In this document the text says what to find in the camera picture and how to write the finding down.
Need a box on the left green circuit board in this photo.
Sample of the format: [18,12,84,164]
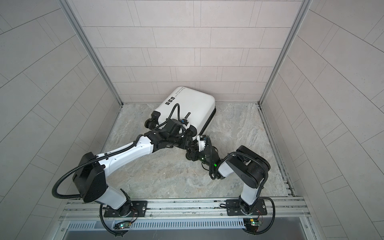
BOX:
[114,221,132,230]

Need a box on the green circuit board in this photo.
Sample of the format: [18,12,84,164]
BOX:
[114,221,132,230]
[243,218,263,232]

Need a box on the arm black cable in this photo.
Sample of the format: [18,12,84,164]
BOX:
[51,103,181,238]
[205,136,276,235]

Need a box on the right green circuit board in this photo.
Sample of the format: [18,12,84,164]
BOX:
[243,218,263,232]

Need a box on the black suitcase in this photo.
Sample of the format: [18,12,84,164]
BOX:
[145,87,216,140]

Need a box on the aluminium mounting rail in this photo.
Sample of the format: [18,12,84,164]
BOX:
[59,197,311,221]

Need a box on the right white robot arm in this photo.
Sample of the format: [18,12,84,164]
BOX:
[186,135,271,215]

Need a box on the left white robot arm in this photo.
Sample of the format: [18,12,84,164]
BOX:
[73,119,198,217]

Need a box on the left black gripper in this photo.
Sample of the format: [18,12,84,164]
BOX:
[166,135,196,150]

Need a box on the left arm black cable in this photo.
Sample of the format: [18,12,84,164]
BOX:
[51,103,181,238]

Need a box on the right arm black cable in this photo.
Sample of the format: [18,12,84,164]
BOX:
[205,136,276,235]

